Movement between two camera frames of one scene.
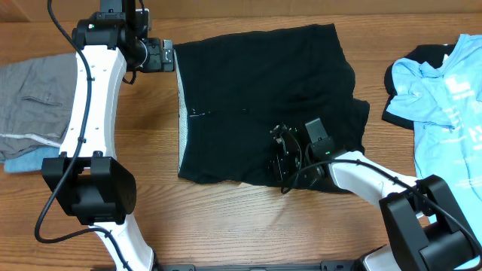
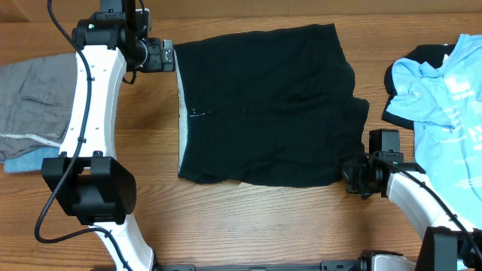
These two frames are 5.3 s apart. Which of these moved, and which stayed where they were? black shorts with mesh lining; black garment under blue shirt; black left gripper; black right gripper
Moved: black right gripper
Stayed: black shorts with mesh lining; black left gripper; black garment under blue shirt
